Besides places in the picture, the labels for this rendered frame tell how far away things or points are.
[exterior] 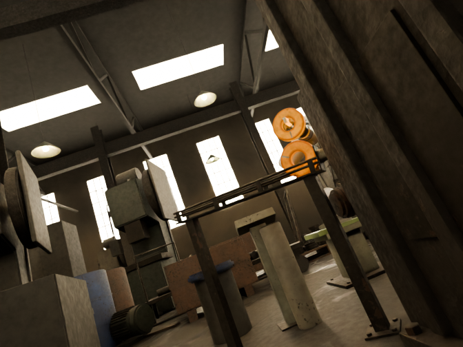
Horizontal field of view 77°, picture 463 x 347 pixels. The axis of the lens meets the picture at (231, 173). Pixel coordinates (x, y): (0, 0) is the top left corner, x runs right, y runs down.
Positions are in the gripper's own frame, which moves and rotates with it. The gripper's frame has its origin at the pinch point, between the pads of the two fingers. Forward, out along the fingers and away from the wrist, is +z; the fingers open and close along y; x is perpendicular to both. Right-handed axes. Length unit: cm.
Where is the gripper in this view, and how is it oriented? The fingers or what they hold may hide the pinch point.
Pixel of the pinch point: (287, 122)
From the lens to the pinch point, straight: 142.9
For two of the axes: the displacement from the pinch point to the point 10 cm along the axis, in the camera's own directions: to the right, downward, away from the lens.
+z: -5.3, -0.9, -8.4
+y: -7.8, 4.4, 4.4
